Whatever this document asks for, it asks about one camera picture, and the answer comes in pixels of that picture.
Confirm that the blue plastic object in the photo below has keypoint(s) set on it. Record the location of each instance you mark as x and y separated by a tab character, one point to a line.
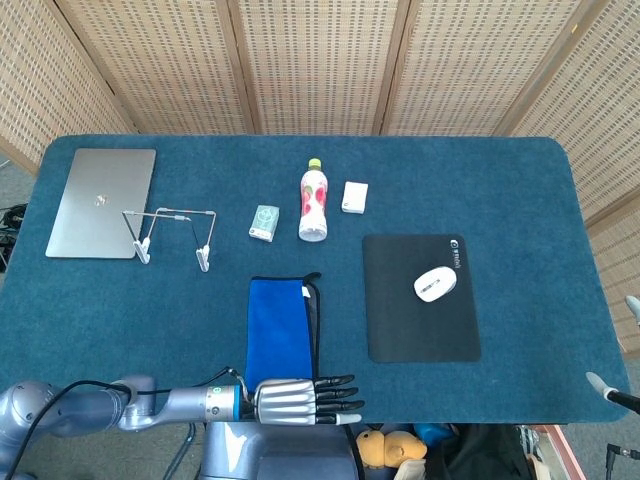
432	434

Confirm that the black mouse pad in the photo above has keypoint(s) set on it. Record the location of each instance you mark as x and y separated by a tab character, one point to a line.
400	310

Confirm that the small white box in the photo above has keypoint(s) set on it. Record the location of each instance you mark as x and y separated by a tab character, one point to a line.
355	196

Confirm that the bamboo folding screen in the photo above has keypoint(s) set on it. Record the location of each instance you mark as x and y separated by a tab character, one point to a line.
320	60

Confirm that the black bag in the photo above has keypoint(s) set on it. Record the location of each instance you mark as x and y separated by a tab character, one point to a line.
475	455

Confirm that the pink wooden frame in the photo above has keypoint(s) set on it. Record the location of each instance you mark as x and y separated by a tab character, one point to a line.
560	445

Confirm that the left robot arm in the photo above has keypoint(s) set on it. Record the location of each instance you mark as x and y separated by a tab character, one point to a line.
190	400

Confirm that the yellow plush toy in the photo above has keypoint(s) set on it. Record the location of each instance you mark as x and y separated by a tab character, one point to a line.
385	447

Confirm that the grey and blue cloth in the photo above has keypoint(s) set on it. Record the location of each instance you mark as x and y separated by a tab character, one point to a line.
277	330

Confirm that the silver metal clamp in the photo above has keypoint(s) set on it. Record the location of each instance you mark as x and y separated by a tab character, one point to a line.
530	440

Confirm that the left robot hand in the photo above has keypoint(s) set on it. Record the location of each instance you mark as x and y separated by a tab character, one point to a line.
285	400

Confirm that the pink drink bottle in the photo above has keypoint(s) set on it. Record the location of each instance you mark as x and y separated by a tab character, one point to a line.
313	200

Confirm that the green tissue pack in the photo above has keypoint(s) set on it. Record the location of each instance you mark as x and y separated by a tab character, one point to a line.
264	222

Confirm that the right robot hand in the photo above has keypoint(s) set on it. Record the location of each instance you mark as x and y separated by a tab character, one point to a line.
600	387

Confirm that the silver laptop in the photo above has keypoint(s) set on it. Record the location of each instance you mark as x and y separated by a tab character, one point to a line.
100	200

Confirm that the grey robot torso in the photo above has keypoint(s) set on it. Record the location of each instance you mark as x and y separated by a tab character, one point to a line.
280	452

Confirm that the white computer mouse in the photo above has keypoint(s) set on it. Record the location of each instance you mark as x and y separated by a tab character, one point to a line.
435	285

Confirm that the blue table cloth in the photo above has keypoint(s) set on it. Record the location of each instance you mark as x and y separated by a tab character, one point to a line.
500	190

